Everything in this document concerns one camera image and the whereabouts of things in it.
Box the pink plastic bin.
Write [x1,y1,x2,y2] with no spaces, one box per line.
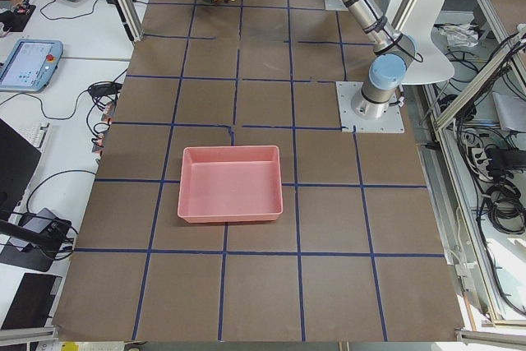
[178,145,284,224]

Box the blue teach pendant near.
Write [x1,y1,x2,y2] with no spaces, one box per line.
[1,39,63,93]

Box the white plastic chair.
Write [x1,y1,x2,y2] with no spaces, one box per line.
[401,0,454,85]

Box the black laptop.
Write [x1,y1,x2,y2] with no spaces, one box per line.
[0,120,41,221]

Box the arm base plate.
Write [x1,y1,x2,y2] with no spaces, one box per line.
[335,81,405,134]
[325,0,375,14]

